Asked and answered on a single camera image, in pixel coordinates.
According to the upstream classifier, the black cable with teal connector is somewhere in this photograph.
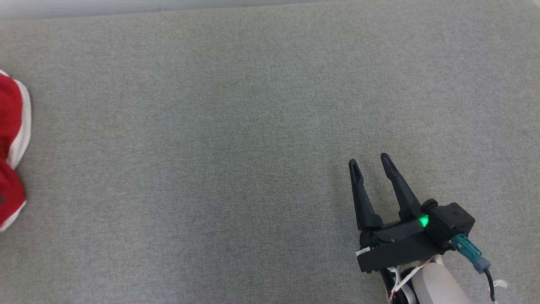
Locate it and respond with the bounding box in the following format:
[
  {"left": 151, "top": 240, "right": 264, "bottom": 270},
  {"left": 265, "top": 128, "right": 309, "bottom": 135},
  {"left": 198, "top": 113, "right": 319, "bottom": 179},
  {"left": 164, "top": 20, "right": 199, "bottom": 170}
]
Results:
[{"left": 451, "top": 233, "right": 509, "bottom": 303}]

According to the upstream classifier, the white red wire bundle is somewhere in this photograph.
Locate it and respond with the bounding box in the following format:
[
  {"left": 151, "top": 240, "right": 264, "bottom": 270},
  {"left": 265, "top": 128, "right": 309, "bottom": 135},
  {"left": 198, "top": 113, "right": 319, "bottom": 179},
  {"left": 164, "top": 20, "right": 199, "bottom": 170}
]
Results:
[{"left": 386, "top": 261, "right": 432, "bottom": 304}]

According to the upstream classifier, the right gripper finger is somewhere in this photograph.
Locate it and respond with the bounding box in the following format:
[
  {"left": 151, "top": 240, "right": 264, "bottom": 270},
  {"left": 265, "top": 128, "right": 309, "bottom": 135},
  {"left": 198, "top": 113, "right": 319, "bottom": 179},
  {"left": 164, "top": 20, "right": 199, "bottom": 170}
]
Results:
[
  {"left": 380, "top": 152, "right": 423, "bottom": 221},
  {"left": 348, "top": 159, "right": 384, "bottom": 232}
]

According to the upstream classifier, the red shirt with white panel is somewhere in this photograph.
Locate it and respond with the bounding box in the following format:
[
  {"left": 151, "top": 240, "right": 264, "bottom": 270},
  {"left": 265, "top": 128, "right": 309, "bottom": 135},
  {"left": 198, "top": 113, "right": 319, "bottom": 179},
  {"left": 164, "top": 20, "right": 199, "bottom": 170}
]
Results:
[{"left": 0, "top": 70, "right": 32, "bottom": 233}]

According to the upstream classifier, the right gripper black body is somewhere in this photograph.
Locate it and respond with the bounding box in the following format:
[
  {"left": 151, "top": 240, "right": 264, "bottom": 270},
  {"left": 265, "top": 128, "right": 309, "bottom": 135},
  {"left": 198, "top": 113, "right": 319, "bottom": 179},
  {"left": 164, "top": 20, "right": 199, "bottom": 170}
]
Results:
[{"left": 356, "top": 214, "right": 453, "bottom": 274}]

